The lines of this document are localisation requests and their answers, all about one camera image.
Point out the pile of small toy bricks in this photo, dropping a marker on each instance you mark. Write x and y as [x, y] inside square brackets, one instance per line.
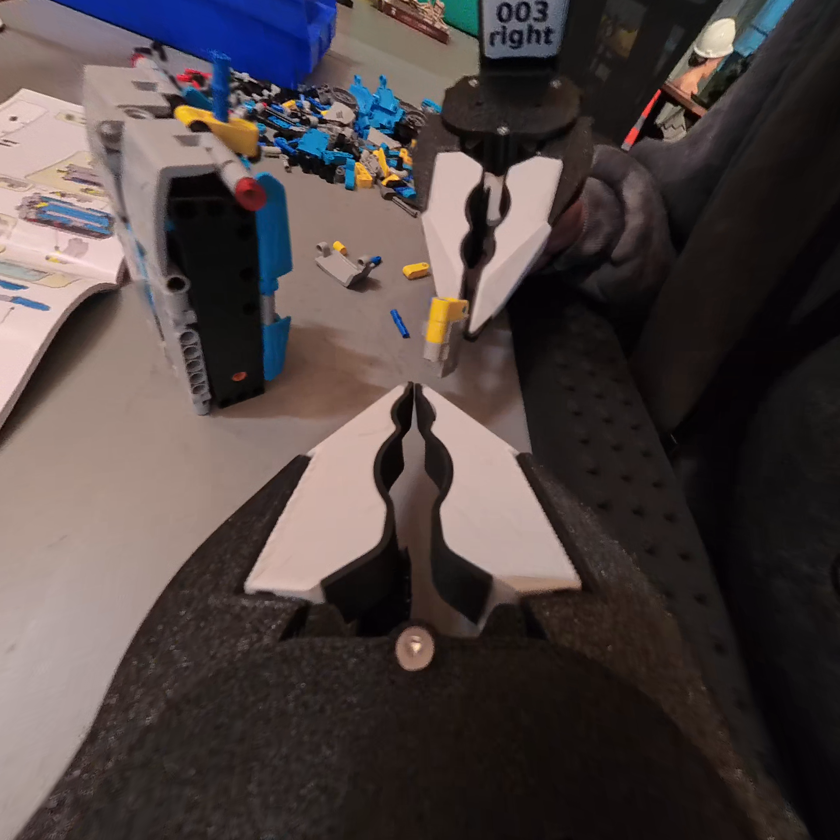
[328, 131]

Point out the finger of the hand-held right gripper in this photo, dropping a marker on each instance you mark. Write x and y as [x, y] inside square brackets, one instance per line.
[519, 236]
[446, 223]

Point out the brick instruction booklet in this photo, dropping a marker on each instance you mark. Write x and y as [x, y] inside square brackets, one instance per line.
[40, 263]

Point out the small yellow toy brick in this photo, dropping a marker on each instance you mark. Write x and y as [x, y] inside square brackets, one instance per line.
[339, 247]

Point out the teal board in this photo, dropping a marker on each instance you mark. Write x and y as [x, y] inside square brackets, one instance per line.
[460, 13]

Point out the person's right hand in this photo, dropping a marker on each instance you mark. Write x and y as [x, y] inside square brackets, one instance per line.
[565, 234]

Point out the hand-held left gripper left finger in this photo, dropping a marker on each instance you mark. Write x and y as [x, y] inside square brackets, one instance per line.
[322, 525]

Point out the blue plastic bin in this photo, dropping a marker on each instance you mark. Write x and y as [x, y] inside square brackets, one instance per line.
[223, 33]

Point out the blue toy brick pin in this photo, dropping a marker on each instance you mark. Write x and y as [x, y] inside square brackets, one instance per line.
[399, 323]

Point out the grey desk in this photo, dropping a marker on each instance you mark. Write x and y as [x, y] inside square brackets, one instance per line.
[105, 525]

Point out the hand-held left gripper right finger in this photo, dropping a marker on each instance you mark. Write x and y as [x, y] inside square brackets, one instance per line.
[505, 525]

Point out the grey blue toy brick assembly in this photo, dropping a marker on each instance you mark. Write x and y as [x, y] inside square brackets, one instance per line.
[210, 250]

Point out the person's right forearm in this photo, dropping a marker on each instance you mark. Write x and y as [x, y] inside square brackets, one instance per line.
[630, 223]

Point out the yellow toy brick connector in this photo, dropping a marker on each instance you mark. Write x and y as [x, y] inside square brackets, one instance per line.
[444, 322]
[416, 271]

